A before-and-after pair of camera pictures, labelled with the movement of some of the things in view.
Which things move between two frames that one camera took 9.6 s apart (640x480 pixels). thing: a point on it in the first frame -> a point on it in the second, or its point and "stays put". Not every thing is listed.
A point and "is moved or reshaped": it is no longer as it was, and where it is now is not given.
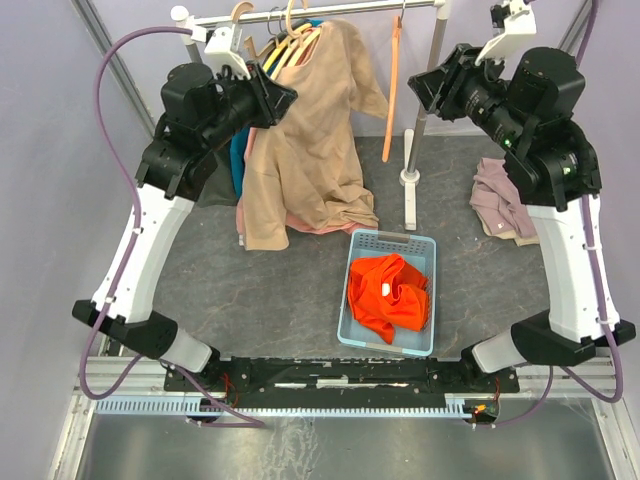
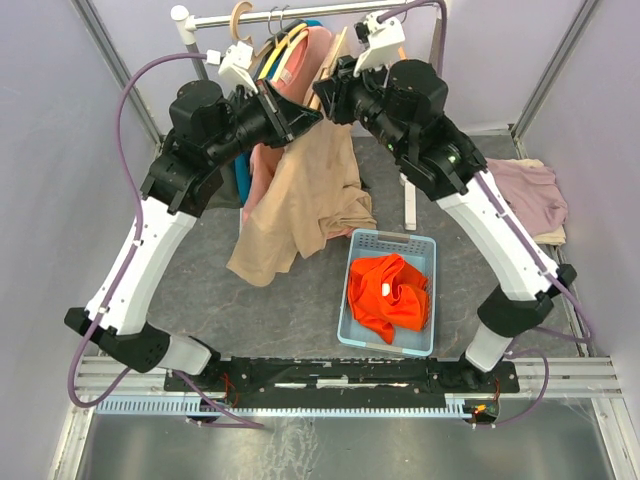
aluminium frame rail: [587, 377] stays put
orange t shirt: [388, 293] stays put
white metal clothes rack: [188, 23] stays put
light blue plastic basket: [418, 252] stays put
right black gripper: [446, 85] -> [335, 93]
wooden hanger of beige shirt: [303, 45] -> [313, 100]
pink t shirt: [317, 227] -> [294, 78]
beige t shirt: [307, 170] is moved or reshaped
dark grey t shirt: [219, 187] stays put
